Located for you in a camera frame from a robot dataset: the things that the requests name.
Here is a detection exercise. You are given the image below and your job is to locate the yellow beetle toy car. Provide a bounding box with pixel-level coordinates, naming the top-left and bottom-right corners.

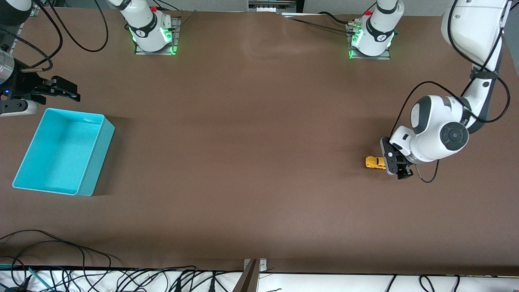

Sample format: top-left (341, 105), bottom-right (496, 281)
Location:
top-left (365, 156), bottom-right (386, 171)

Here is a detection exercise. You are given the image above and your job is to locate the teal plastic bin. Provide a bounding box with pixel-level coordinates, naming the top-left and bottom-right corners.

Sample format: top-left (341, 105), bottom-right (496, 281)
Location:
top-left (12, 108), bottom-right (115, 197)

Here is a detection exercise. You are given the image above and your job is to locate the grey power strip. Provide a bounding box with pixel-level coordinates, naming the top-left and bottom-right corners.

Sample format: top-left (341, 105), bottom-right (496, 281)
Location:
top-left (248, 0), bottom-right (298, 13)

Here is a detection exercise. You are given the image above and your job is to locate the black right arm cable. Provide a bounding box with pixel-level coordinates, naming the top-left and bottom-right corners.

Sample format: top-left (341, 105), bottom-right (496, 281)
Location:
top-left (0, 0), bottom-right (109, 73)

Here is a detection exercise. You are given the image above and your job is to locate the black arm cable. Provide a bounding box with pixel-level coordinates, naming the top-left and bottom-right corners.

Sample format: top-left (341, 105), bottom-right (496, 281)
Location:
top-left (0, 0), bottom-right (109, 73)
top-left (390, 0), bottom-right (511, 184)

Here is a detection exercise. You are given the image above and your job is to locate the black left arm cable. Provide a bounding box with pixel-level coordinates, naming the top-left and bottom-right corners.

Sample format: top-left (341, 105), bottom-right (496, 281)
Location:
top-left (390, 0), bottom-right (511, 184)

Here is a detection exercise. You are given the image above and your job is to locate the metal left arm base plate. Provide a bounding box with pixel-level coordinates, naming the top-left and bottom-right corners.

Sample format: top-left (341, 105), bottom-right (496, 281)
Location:
top-left (347, 22), bottom-right (392, 60)

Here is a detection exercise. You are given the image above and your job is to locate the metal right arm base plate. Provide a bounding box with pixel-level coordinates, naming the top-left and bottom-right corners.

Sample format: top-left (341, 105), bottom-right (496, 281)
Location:
top-left (135, 16), bottom-right (181, 56)

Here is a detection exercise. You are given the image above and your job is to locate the long looped black cable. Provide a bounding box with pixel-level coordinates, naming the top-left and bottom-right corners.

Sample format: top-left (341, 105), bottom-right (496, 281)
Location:
top-left (0, 230), bottom-right (112, 292)

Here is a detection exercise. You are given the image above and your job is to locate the thick black table cable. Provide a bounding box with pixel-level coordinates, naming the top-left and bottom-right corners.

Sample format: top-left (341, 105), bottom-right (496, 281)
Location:
top-left (318, 11), bottom-right (355, 26)

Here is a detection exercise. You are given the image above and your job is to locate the thin black table cable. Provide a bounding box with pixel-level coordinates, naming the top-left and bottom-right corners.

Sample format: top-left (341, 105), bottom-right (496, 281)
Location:
top-left (282, 15), bottom-right (351, 34)

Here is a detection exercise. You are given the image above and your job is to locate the grey metal clamp bracket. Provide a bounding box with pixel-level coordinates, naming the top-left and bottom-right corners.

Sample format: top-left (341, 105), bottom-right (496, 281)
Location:
top-left (233, 258), bottom-right (267, 292)

